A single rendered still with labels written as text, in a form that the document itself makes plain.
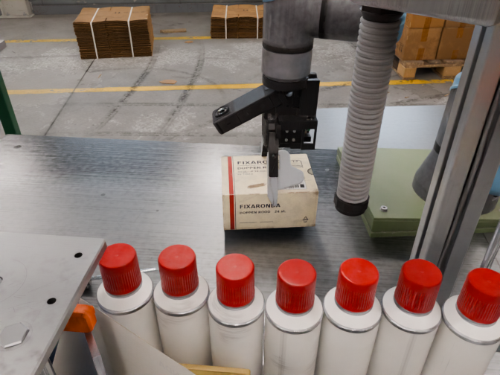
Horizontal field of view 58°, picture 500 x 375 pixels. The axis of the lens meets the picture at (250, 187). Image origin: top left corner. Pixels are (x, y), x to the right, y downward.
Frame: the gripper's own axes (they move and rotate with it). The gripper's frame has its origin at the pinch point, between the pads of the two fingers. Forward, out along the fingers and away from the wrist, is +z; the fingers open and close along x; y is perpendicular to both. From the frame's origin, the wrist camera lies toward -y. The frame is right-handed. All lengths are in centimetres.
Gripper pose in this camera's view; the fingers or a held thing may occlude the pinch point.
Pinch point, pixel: (266, 182)
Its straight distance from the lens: 79.9
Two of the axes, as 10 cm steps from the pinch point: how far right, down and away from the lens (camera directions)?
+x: -0.6, -5.7, 8.2
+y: 10.0, -0.2, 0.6
